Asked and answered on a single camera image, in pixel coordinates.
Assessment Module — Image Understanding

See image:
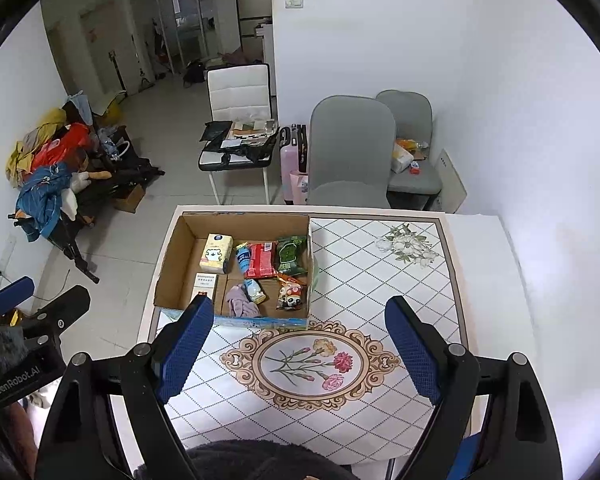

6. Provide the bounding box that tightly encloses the stack of papers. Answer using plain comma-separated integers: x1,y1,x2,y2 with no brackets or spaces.
230,119,277,141

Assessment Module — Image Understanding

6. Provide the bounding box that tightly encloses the floral printed tablecloth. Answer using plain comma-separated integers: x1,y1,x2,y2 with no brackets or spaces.
147,217,468,453

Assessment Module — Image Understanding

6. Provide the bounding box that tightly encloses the white plush toy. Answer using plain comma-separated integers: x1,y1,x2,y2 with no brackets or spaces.
60,170,113,216

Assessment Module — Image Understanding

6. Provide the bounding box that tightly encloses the blue tube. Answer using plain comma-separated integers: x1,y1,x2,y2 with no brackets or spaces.
235,242,267,304

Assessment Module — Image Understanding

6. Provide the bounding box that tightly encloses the black bag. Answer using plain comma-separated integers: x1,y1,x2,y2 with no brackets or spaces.
182,60,208,86

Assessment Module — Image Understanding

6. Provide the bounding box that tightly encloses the purple cloth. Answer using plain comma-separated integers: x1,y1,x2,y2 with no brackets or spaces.
223,283,262,318

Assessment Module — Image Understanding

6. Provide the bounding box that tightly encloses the black folded rack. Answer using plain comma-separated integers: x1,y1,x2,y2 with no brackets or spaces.
7,157,166,285

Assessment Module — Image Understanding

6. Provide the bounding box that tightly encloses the panda print snack packet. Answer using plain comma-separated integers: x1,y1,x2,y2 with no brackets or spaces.
275,276,305,311

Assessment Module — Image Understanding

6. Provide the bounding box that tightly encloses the black strap bundle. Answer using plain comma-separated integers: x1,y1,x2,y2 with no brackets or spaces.
220,142,273,163

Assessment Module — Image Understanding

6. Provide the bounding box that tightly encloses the green wet wipes pack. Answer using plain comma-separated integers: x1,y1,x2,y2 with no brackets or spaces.
275,235,308,277

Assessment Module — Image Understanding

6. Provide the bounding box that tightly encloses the small grey chair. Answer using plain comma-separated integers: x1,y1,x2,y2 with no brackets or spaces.
375,90,443,211

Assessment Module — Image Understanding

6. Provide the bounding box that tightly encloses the black folder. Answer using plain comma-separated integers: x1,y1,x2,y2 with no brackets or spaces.
202,121,233,142

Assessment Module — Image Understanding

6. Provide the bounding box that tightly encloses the white tissue pack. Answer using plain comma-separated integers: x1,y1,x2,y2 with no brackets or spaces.
391,142,415,172

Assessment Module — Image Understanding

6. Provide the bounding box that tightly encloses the dark fleece clothing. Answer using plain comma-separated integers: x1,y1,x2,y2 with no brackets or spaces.
132,439,361,480

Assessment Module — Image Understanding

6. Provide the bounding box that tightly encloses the pink paper bag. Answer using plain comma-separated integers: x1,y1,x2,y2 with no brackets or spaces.
289,171,310,206

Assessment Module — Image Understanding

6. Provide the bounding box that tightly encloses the yellow cloth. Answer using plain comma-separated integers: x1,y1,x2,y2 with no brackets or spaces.
6,110,68,188

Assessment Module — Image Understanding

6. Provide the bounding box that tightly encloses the small white carton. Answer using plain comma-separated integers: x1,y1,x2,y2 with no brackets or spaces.
194,272,219,302

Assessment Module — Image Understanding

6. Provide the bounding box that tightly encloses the person's left forearm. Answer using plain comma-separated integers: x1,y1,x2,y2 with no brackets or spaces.
0,400,36,480

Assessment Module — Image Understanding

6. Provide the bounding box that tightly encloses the large grey chair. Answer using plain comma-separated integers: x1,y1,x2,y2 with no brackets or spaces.
305,95,397,209

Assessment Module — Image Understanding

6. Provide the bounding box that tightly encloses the small brown cardboard box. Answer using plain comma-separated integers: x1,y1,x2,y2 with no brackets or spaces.
111,182,147,213

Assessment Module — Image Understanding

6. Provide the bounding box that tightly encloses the yellow tissue pack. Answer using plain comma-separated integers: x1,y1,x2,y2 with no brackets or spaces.
200,233,232,274

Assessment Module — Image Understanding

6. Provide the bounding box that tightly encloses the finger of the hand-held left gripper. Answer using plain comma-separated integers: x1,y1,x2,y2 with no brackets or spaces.
0,276,36,318
22,285,91,348

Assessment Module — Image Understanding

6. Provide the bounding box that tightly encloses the pink suitcase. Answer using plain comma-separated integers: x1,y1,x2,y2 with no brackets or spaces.
279,124,309,206

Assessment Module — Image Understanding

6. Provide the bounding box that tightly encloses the red plastic bag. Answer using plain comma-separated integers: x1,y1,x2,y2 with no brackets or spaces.
30,122,91,171

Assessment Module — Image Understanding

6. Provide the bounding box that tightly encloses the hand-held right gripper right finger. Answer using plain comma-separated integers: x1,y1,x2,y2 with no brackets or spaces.
384,295,563,480

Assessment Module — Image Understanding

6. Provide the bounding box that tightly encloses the white padded chair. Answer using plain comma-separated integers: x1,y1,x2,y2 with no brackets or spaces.
198,63,273,206

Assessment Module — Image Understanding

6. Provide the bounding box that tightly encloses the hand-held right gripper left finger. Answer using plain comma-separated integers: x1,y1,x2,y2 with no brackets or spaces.
35,294,216,480

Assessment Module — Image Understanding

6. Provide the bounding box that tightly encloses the red snack packet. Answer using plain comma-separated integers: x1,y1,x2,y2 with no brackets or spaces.
243,241,279,280

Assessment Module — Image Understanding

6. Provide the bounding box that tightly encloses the beige board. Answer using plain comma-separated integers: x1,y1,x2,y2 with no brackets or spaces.
432,149,468,215

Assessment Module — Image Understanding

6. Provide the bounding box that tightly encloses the blue plaid shirt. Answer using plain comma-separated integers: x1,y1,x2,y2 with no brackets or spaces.
15,166,73,243

